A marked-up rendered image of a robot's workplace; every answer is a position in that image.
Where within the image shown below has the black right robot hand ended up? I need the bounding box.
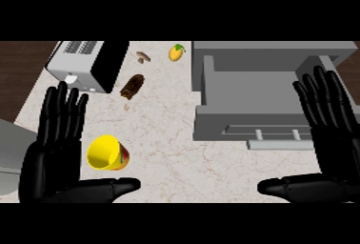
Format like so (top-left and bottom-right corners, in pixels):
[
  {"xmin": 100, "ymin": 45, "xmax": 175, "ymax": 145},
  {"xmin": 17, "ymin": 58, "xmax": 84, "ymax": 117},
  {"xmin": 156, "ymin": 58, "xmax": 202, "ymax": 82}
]
[{"xmin": 255, "ymin": 65, "xmax": 360, "ymax": 204}]

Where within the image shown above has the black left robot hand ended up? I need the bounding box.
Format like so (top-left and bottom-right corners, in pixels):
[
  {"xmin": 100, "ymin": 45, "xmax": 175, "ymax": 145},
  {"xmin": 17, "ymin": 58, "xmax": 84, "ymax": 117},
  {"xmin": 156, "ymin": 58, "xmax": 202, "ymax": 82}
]
[{"xmin": 17, "ymin": 80, "xmax": 141, "ymax": 204}]

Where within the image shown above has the yellow cup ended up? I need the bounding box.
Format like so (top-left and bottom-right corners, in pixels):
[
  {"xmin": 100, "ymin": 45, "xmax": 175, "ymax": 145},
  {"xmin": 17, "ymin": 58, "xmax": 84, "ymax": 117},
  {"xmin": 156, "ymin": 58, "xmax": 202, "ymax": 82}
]
[{"xmin": 85, "ymin": 134, "xmax": 131, "ymax": 172}]

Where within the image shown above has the pale grey appliance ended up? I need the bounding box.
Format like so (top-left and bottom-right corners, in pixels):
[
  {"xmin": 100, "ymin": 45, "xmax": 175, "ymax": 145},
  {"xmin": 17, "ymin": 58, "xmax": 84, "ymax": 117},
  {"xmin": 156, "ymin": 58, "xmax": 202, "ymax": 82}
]
[{"xmin": 0, "ymin": 118, "xmax": 40, "ymax": 197}]

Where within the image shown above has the brown potato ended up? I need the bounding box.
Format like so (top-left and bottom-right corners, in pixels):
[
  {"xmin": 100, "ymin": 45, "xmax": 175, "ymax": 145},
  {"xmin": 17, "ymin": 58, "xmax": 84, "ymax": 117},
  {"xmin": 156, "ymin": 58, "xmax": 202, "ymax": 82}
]
[{"xmin": 118, "ymin": 73, "xmax": 146, "ymax": 101}]

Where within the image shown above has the grey and black toaster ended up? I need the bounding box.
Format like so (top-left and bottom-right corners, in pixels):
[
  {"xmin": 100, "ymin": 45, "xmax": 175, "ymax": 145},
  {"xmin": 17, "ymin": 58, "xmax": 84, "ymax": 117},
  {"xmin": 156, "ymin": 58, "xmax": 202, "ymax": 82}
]
[{"xmin": 44, "ymin": 40, "xmax": 131, "ymax": 94}]

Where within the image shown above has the grey cabinet body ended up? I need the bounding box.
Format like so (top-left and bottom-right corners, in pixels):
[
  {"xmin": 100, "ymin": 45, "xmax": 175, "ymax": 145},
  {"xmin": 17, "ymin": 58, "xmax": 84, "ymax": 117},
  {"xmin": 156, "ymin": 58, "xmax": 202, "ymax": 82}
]
[{"xmin": 190, "ymin": 40, "xmax": 360, "ymax": 93}]

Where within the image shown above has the brown mushroom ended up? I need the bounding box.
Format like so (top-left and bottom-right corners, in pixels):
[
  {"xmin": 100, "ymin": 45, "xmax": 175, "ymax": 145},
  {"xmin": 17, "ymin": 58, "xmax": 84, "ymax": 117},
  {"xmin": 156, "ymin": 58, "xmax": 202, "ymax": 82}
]
[{"xmin": 134, "ymin": 51, "xmax": 152, "ymax": 65}]

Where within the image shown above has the yellow mango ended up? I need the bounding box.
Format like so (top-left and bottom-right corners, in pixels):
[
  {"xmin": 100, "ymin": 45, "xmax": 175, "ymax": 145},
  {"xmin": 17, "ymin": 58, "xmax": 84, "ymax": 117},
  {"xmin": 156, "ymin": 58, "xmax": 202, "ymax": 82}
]
[{"xmin": 166, "ymin": 43, "xmax": 187, "ymax": 63}]

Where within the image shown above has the grey drawer front with handle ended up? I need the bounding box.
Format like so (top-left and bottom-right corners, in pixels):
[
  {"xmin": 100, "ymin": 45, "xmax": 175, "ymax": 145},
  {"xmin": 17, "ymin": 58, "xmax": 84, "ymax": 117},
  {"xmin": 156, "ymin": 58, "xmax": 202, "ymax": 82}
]
[{"xmin": 193, "ymin": 105, "xmax": 360, "ymax": 151}]

